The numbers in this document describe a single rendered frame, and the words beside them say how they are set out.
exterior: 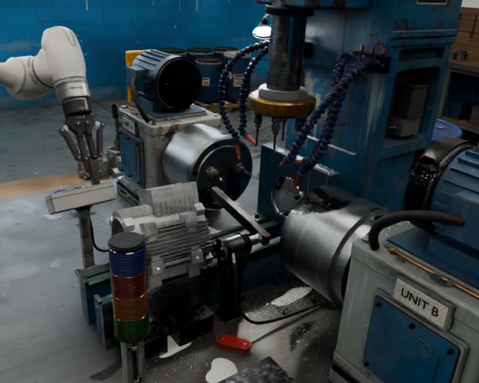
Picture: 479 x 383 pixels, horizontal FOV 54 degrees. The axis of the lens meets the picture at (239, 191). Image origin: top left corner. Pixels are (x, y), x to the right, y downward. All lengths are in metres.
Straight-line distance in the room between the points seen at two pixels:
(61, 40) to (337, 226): 0.89
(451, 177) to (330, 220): 0.30
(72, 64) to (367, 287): 0.96
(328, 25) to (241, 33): 6.37
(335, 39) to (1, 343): 1.15
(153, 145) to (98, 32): 5.24
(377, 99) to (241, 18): 6.51
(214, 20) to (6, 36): 2.88
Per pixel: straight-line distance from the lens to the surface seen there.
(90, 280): 1.24
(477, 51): 6.62
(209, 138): 1.47
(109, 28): 6.83
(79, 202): 1.33
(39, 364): 1.22
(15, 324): 1.35
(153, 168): 1.64
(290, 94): 1.22
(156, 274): 1.10
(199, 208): 1.15
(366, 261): 0.94
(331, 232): 1.04
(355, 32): 1.35
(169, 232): 1.11
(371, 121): 1.32
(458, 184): 0.86
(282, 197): 1.44
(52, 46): 1.43
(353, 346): 1.06
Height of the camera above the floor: 1.61
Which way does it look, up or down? 24 degrees down
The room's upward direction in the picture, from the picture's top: 3 degrees clockwise
